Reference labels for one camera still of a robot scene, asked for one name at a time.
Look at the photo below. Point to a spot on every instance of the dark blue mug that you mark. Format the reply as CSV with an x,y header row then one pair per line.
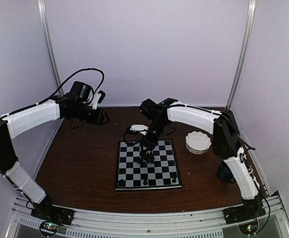
x,y
224,173

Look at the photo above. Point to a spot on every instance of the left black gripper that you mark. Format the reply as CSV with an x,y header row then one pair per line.
x,y
99,118

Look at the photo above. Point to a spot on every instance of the left aluminium frame post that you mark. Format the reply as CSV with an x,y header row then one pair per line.
x,y
48,41

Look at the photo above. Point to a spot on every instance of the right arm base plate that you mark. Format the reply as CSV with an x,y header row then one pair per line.
x,y
242,213

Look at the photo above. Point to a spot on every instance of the black grey chessboard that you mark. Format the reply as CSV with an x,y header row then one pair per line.
x,y
159,174

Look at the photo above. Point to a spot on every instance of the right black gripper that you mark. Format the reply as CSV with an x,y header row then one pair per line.
x,y
146,142

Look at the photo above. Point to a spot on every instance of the right aluminium frame post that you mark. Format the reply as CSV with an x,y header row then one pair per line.
x,y
248,29

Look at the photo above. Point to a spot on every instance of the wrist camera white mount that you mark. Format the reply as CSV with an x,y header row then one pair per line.
x,y
136,129
97,99

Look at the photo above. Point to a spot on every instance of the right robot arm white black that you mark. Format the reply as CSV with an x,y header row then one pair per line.
x,y
227,142

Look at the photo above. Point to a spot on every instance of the black chess king piece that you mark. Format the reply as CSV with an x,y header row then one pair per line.
x,y
145,182

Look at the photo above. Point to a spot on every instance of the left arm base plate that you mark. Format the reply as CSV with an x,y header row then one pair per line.
x,y
59,215

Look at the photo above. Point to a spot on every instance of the aluminium front rail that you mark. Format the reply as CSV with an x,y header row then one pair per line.
x,y
195,224

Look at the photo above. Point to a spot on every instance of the aluminium frame post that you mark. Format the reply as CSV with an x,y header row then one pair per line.
x,y
48,41
248,29

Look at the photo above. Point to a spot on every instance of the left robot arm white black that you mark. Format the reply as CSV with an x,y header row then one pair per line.
x,y
81,102

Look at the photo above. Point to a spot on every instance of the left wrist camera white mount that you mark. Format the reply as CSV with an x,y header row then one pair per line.
x,y
97,99

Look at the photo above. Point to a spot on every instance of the pile of black chess pieces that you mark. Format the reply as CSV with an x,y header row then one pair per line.
x,y
146,158

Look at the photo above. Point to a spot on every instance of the white scalloped bowl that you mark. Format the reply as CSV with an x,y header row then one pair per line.
x,y
197,142

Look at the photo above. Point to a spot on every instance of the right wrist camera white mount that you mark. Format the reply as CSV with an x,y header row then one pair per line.
x,y
136,129

